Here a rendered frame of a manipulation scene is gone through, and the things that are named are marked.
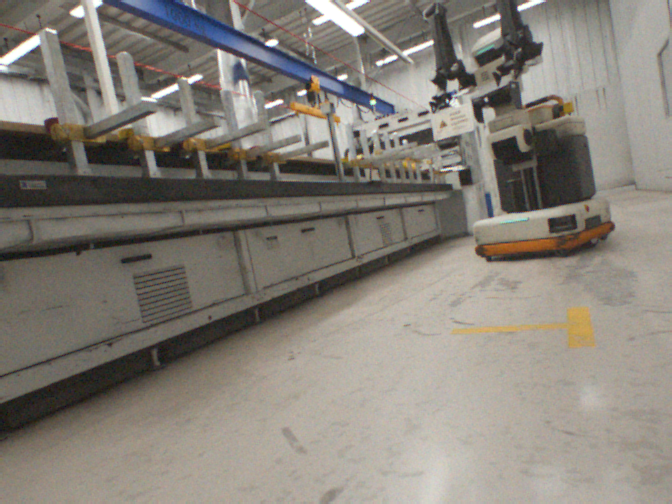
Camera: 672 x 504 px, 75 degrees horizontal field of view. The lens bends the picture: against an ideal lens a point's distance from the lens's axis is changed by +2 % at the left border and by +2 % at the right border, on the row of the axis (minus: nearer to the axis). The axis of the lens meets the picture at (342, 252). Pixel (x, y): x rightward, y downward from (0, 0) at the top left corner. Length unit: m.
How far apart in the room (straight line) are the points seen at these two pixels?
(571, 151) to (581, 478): 2.48
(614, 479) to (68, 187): 1.40
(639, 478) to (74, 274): 1.61
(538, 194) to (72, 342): 2.61
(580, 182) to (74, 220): 2.64
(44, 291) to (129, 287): 0.29
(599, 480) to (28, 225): 1.39
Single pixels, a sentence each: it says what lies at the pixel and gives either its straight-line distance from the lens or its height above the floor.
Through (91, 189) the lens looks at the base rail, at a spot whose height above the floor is 0.66.
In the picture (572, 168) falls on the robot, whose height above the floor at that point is 0.49.
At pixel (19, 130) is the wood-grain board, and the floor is 0.87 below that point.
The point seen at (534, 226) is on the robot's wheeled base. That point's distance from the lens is 2.80.
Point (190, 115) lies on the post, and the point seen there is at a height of 0.96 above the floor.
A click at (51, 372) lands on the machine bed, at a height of 0.14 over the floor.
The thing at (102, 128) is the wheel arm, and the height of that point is 0.82.
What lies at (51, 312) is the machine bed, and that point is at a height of 0.31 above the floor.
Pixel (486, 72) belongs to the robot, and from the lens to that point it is 3.04.
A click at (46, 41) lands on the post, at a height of 1.09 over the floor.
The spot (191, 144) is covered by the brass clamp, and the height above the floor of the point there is 0.84.
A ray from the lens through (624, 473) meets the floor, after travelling 0.77.
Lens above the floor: 0.40
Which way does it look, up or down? 3 degrees down
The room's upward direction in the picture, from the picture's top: 11 degrees counter-clockwise
